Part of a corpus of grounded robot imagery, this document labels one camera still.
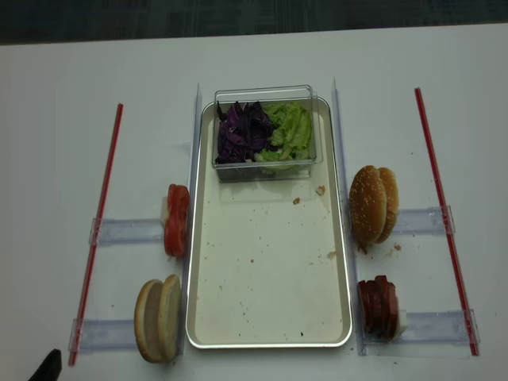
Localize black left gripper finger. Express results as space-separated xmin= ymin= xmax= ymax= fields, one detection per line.
xmin=29 ymin=348 xmax=62 ymax=381

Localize plain bun half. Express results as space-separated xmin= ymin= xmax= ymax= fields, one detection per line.
xmin=134 ymin=279 xmax=163 ymax=363
xmin=157 ymin=275 xmax=181 ymax=361

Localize red tomato slices stack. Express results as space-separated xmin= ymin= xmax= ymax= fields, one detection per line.
xmin=162 ymin=183 xmax=190 ymax=258

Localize green lettuce leaves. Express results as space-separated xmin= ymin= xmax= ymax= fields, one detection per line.
xmin=254 ymin=102 xmax=312 ymax=163

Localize dark red meat slices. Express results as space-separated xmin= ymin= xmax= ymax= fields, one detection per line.
xmin=357 ymin=275 xmax=399 ymax=341

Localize clear pusher track lower left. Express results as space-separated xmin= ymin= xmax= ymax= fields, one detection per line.
xmin=68 ymin=319 xmax=137 ymax=353

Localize clear pusher track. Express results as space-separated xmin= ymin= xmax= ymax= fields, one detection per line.
xmin=394 ymin=310 xmax=480 ymax=345
xmin=88 ymin=218 xmax=164 ymax=245
xmin=392 ymin=206 xmax=456 ymax=236
xmin=68 ymin=319 xmax=137 ymax=353

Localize clear pusher track upper left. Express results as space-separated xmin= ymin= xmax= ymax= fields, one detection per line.
xmin=88 ymin=218 xmax=164 ymax=245

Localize silver metal tray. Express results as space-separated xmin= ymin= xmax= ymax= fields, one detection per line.
xmin=186 ymin=99 xmax=352 ymax=349

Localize purple cabbage leaves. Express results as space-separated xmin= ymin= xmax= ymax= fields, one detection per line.
xmin=215 ymin=102 xmax=277 ymax=164

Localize clear plastic salad box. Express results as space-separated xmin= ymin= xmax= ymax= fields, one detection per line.
xmin=211 ymin=85 xmax=322 ymax=183

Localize sesame bun top front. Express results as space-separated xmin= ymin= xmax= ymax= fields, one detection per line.
xmin=348 ymin=165 xmax=387 ymax=244

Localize sesame bun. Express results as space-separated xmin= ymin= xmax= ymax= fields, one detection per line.
xmin=376 ymin=167 xmax=399 ymax=243
xmin=348 ymin=165 xmax=387 ymax=244

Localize sesame bun top rear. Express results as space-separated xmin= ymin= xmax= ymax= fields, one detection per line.
xmin=376 ymin=167 xmax=399 ymax=243

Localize clear pusher track lower right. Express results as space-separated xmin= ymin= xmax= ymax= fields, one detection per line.
xmin=394 ymin=310 xmax=480 ymax=345

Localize clear pusher track upper right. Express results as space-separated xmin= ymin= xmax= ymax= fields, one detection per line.
xmin=392 ymin=206 xmax=456 ymax=236

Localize left red straw rail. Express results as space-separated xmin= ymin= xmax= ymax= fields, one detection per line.
xmin=67 ymin=103 xmax=124 ymax=367

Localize red straw rail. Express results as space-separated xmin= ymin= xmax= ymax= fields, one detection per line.
xmin=67 ymin=103 xmax=124 ymax=367
xmin=414 ymin=87 xmax=479 ymax=356

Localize right red straw rail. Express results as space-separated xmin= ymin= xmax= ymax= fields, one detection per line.
xmin=414 ymin=87 xmax=479 ymax=356

